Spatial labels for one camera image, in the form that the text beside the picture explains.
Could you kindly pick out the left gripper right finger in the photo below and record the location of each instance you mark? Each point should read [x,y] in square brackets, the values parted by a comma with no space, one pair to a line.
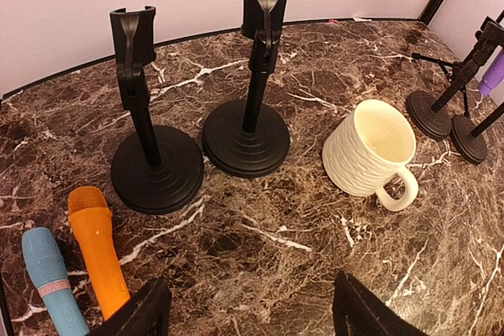
[357,311]

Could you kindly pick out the orange toy microphone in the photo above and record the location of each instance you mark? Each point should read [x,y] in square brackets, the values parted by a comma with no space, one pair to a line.
[91,221]

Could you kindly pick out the purple toy microphone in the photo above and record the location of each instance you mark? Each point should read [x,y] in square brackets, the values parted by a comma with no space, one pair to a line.
[493,76]

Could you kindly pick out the black stand of purple microphone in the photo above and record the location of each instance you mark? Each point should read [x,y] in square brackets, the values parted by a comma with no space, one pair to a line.
[429,113]

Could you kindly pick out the black stand of pink microphone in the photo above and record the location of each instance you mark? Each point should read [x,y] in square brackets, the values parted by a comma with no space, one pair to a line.
[468,138]

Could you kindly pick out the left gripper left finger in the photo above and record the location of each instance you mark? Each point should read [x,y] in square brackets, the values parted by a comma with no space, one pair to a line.
[147,312]

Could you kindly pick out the blue toy microphone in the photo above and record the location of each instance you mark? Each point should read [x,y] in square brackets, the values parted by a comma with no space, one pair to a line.
[47,271]

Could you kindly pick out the cream ceramic mug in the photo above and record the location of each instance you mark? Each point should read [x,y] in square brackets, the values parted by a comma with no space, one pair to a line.
[368,153]

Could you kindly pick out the black stand of orange microphone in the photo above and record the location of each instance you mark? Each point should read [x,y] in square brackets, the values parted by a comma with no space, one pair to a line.
[249,139]

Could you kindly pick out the black shock mount tripod stand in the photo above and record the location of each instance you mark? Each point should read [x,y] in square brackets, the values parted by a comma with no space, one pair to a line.
[450,71]

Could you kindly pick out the black stand of blue microphone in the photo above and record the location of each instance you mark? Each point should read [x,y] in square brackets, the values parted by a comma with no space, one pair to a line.
[157,169]

